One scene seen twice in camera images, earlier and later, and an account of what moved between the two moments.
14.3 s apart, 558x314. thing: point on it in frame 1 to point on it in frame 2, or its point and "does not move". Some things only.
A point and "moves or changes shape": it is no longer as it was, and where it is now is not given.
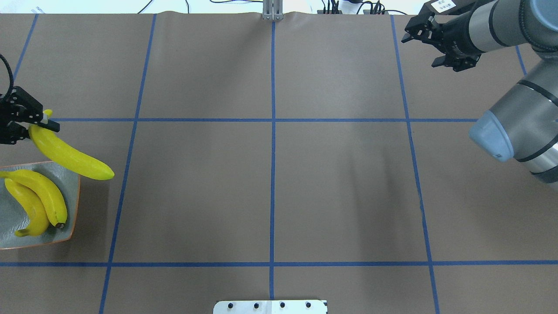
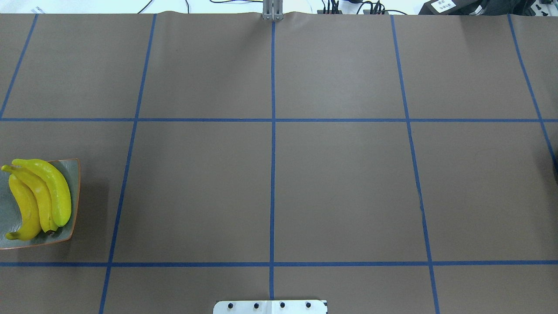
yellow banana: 55,202 moves or changes shape
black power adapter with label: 448,7 does not move
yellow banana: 52,146 to 59,198
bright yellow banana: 39,221 moves or changes shape
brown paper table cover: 318,158 does not move
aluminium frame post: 273,10 does not move
